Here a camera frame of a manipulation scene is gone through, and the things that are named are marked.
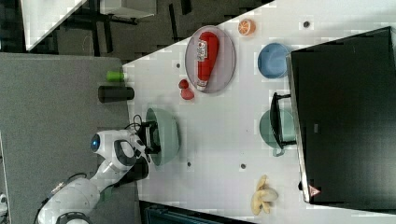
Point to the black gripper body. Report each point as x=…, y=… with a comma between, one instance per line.
x=148, y=132

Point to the green strainer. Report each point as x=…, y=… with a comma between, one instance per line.
x=167, y=135

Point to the halved red strawberry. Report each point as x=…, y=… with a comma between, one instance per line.
x=187, y=94

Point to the whole red strawberry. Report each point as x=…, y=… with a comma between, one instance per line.
x=183, y=84

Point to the green cylinder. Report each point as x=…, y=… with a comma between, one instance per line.
x=112, y=76

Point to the red ketchup bottle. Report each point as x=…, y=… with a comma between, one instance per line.
x=207, y=52

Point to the peeled banana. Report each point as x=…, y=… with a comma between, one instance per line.
x=262, y=197

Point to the green mug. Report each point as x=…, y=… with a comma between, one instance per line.
x=287, y=127

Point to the orange slice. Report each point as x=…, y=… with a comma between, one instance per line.
x=246, y=27

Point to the blue bowl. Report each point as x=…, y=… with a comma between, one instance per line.
x=272, y=61

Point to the black toaster oven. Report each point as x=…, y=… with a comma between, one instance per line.
x=343, y=96

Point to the black cylinder post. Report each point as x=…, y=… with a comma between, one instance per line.
x=109, y=94

